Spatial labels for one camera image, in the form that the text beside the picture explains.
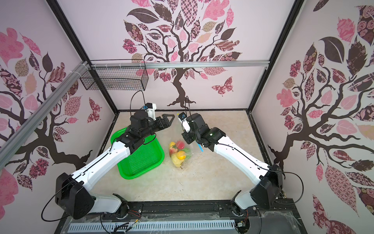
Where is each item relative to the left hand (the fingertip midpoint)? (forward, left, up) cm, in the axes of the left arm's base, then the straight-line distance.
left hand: (171, 119), depth 75 cm
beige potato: (-14, -2, -21) cm, 25 cm away
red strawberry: (-7, +1, -21) cm, 22 cm away
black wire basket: (+36, +40, +4) cm, 54 cm away
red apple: (-7, -4, -14) cm, 17 cm away
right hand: (-3, -8, -4) cm, 9 cm away
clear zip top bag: (-11, -4, -16) cm, 20 cm away
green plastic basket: (-6, +16, -29) cm, 34 cm away
